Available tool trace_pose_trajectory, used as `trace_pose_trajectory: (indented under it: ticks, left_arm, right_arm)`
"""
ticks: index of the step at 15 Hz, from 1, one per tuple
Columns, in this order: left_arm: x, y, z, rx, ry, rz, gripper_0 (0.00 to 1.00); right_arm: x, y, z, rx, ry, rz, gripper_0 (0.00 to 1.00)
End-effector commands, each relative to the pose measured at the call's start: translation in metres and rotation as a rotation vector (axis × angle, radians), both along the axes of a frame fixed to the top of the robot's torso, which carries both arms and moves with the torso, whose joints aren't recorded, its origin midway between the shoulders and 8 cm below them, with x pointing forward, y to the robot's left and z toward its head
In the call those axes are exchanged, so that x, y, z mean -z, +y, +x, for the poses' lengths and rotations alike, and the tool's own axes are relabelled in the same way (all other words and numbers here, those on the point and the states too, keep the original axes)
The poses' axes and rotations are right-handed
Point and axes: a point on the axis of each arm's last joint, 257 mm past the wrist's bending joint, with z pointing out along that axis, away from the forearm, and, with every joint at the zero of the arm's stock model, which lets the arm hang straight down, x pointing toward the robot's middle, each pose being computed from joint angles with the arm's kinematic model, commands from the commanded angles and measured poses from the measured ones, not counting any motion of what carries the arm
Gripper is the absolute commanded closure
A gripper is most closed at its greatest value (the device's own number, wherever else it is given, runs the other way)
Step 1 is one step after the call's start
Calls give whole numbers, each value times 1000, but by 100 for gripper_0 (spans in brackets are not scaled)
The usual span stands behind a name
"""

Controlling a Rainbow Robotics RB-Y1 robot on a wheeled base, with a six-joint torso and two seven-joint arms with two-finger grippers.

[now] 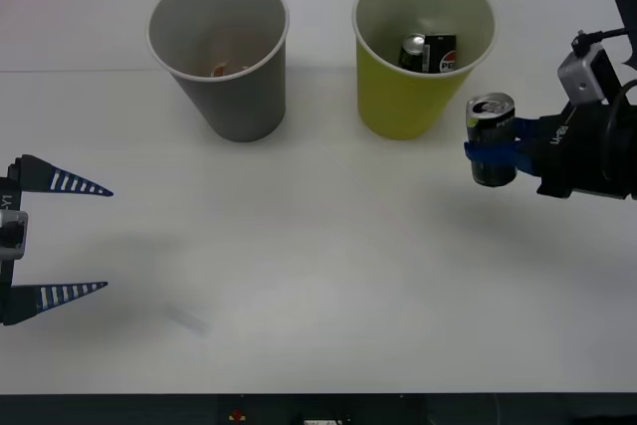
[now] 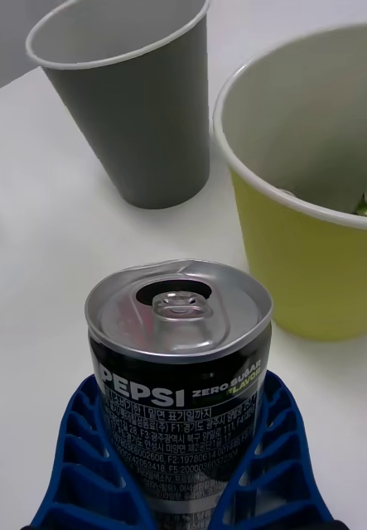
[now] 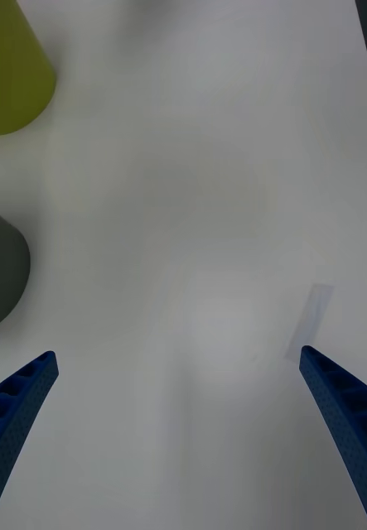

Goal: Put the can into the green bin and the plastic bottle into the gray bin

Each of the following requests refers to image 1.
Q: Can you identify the yellow-green plastic waste bin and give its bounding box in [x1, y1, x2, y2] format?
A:
[351, 0, 499, 141]

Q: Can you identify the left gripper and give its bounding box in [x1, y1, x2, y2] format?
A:
[0, 153, 114, 326]

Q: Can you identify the grey plastic waste bin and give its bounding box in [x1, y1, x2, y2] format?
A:
[145, 0, 291, 143]

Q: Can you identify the green drink can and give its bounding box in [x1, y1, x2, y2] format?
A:
[397, 34, 428, 72]

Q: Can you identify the silver and black drink can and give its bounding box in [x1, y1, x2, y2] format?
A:
[465, 92, 519, 188]

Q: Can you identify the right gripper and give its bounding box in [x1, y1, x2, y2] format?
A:
[463, 96, 637, 200]

